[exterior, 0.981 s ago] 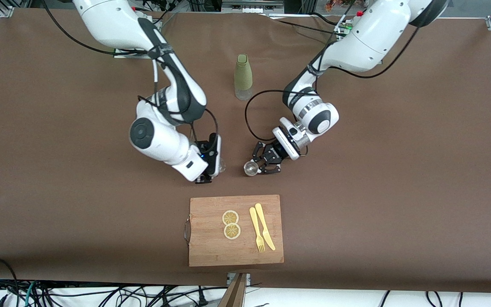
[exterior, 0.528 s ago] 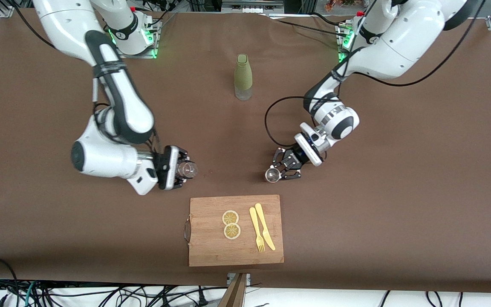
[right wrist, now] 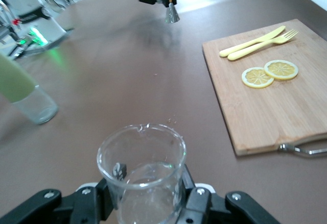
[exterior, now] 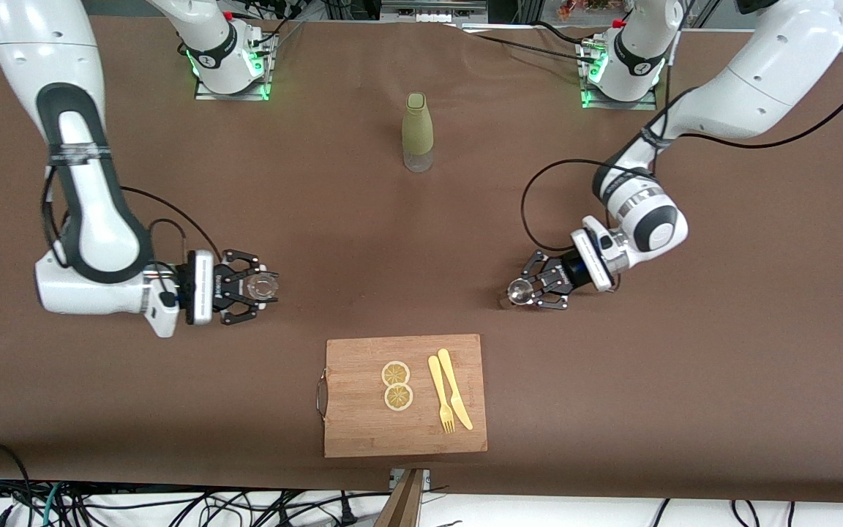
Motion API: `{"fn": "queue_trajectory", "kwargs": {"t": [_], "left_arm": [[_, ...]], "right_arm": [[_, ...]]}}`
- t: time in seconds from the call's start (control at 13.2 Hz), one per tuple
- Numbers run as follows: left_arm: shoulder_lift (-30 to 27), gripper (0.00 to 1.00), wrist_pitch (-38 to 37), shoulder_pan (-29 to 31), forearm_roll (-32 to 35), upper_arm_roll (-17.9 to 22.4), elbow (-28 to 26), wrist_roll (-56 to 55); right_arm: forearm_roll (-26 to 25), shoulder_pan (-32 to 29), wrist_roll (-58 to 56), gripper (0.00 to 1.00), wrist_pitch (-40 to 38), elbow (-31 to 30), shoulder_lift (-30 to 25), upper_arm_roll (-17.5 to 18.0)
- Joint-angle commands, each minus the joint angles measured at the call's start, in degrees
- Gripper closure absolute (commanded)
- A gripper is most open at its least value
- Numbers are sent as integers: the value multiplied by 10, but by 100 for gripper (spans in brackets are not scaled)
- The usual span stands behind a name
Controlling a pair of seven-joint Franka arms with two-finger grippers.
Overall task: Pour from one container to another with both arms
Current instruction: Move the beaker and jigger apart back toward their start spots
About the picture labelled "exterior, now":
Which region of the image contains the clear glass cup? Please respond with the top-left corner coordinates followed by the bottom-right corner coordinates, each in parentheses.
top-left (246, 269), bottom-right (281, 303)

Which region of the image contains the steel jigger measuring cup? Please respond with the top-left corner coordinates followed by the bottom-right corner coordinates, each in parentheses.
top-left (504, 278), bottom-right (537, 309)

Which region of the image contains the brown table mat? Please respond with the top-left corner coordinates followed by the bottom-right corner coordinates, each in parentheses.
top-left (0, 15), bottom-right (843, 506)

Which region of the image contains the yellow plastic knife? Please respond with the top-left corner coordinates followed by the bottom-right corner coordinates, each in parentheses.
top-left (437, 348), bottom-right (474, 431)

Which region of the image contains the yellow plastic fork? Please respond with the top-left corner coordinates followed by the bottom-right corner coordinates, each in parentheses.
top-left (428, 355), bottom-right (456, 434)

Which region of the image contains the wooden cutting board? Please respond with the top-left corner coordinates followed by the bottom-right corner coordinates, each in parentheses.
top-left (315, 334), bottom-right (488, 459)

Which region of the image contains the green sleeved glass bottle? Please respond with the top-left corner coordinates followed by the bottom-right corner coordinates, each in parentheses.
top-left (401, 92), bottom-right (435, 173)

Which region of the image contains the orange patterned packet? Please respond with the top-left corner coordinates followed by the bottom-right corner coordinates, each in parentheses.
top-left (557, 0), bottom-right (612, 19)

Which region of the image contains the white power strip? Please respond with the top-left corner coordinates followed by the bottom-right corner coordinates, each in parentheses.
top-left (381, 0), bottom-right (488, 23)

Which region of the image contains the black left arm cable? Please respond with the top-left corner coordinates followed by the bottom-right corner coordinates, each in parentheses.
top-left (522, 66), bottom-right (843, 253)

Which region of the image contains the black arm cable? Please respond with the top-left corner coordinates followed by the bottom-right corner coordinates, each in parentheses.
top-left (522, 66), bottom-right (843, 253)
top-left (41, 165), bottom-right (225, 294)

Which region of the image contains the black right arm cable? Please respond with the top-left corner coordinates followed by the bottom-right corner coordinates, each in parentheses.
top-left (41, 165), bottom-right (225, 294)

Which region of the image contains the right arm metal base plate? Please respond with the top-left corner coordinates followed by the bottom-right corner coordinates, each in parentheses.
top-left (195, 33), bottom-right (270, 101)

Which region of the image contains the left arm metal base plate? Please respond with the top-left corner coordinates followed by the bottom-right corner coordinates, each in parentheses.
top-left (581, 37), bottom-right (658, 111)

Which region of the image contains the small metal bracket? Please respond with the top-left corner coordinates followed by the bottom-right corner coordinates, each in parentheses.
top-left (390, 468), bottom-right (431, 490)

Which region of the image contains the black base cable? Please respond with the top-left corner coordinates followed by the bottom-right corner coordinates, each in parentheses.
top-left (465, 22), bottom-right (598, 63)

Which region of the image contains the wooden post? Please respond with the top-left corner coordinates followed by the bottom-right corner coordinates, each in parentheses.
top-left (374, 468), bottom-right (426, 527)

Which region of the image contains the teal cable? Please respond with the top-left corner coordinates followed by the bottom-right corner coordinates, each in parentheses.
top-left (41, 482), bottom-right (64, 527)

